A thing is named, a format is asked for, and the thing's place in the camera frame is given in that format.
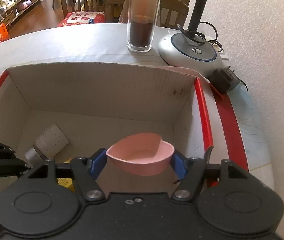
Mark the red cardboard box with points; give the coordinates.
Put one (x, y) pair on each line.
(97, 104)

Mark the wooden chair with pink towel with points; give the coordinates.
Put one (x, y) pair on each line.
(163, 13)

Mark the red cushion pack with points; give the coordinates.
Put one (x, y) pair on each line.
(83, 17)

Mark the glass jar with brown liquid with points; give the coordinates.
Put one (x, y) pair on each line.
(142, 18)

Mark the black power adapter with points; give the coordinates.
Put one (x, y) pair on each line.
(224, 80)

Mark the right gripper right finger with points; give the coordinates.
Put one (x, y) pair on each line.
(226, 196)

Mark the yellow small box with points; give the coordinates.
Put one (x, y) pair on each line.
(65, 182)

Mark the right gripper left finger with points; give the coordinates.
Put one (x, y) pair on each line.
(36, 204)

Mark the red white printed table mat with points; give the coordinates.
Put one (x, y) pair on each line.
(236, 128)

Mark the wooden tv cabinet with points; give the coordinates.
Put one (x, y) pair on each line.
(15, 11)

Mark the pink heart-shaped bowl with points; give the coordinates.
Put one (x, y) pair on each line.
(142, 154)

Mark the grey desk lamp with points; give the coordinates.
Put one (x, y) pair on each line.
(189, 48)

